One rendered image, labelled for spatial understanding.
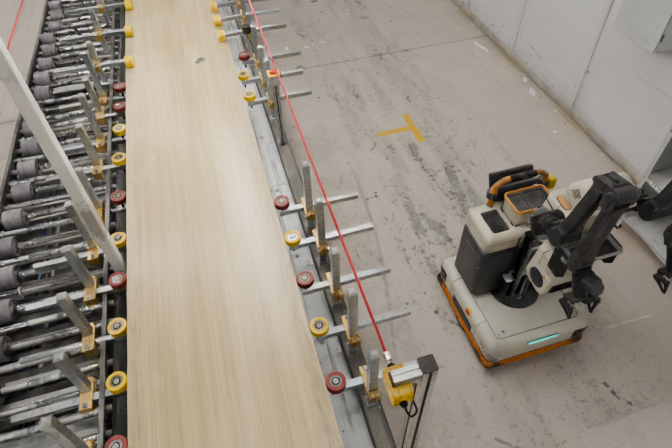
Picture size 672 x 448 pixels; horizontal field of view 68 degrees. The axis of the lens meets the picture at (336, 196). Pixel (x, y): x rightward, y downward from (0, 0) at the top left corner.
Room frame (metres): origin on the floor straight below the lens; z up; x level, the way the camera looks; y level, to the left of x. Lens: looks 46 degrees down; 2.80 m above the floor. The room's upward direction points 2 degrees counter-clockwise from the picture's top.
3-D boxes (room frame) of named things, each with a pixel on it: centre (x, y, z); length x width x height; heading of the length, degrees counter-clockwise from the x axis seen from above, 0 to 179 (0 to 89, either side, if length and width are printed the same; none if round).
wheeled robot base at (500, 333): (1.62, -1.02, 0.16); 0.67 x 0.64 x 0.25; 15
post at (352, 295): (1.06, -0.05, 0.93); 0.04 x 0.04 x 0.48; 15
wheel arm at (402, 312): (1.11, -0.10, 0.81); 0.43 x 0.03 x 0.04; 105
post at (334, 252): (1.30, 0.01, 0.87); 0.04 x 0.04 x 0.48; 15
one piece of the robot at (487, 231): (1.71, -0.99, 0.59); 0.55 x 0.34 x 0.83; 105
